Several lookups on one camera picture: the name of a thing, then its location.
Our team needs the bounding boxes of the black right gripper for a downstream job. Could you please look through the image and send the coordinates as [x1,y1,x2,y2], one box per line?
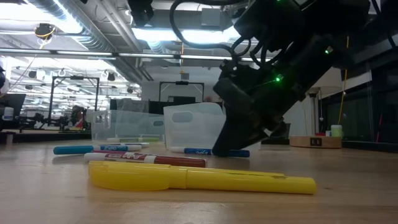
[212,58,312,157]

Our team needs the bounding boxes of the blue cap Expo marker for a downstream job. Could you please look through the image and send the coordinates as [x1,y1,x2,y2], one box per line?
[170,146,251,158]

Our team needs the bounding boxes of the teal cap Expo marker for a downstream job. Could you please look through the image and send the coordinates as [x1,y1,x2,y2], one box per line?
[53,144,142,156]

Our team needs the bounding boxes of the frosted plastic bin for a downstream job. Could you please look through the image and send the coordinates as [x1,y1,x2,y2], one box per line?
[163,102,262,150]

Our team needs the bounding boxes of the black office chair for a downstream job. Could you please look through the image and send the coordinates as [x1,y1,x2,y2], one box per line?
[273,123,292,145]

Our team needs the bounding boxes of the brown cap Expo marker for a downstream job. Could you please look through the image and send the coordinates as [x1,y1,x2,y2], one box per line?
[83,152,208,169]

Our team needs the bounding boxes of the white shade lamp wooden base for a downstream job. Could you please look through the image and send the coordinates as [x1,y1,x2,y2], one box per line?
[289,67,343,149]

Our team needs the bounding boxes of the green cup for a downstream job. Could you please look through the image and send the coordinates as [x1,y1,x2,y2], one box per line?
[330,124,343,138]

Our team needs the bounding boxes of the clear plastic bin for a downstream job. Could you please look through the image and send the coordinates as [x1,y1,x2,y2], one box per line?
[91,109,165,144]

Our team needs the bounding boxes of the linear ceiling light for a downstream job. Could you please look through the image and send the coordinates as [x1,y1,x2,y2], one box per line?
[0,48,271,63]

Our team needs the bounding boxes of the black desk monitor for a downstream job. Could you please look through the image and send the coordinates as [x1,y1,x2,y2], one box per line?
[0,93,27,118]

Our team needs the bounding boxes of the white container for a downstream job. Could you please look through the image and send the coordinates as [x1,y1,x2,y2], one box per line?
[3,106,15,121]

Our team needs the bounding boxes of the black frame stand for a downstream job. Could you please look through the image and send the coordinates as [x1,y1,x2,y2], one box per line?
[159,81,205,103]
[48,76,100,127]

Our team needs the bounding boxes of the yellow hanging cable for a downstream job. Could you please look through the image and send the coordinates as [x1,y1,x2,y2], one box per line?
[337,35,351,125]

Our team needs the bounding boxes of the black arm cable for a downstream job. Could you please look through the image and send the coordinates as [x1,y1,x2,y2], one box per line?
[169,0,265,68]

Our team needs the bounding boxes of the black yellow cord reel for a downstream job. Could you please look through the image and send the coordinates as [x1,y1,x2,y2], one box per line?
[34,22,57,40]

